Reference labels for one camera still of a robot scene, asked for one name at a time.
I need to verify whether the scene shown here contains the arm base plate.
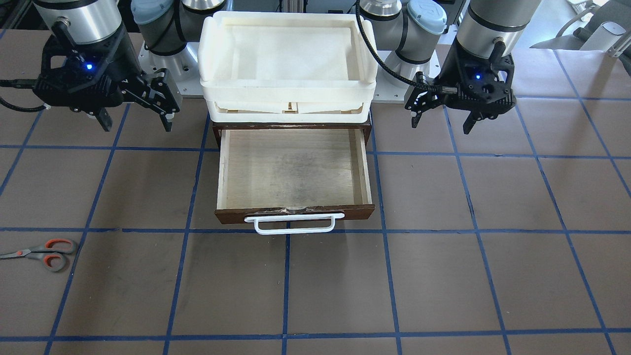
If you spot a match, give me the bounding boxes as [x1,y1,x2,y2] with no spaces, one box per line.
[372,50,440,104]
[138,42,210,97]

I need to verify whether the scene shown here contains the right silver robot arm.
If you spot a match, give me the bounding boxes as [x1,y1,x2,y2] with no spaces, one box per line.
[33,0,227,131]

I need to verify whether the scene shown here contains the orange grey scissors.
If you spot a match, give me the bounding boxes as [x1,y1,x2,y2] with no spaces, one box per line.
[0,238,77,272]

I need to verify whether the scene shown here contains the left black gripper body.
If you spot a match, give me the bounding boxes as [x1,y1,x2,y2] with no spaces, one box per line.
[436,39,516,121]

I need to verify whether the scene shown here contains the wooden drawer with white handle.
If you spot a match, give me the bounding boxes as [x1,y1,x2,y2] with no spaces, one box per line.
[215,127,376,235]

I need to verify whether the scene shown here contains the white plastic tray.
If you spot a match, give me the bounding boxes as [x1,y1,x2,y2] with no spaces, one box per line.
[198,11,377,124]

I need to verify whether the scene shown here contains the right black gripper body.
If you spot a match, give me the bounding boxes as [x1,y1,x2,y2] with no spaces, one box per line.
[33,22,148,116]

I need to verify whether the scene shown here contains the dark brown wooden cabinet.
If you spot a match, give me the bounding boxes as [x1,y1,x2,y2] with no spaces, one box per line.
[211,114,372,145]

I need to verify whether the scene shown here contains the black braided cable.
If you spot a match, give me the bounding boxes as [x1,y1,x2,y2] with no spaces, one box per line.
[356,0,429,90]

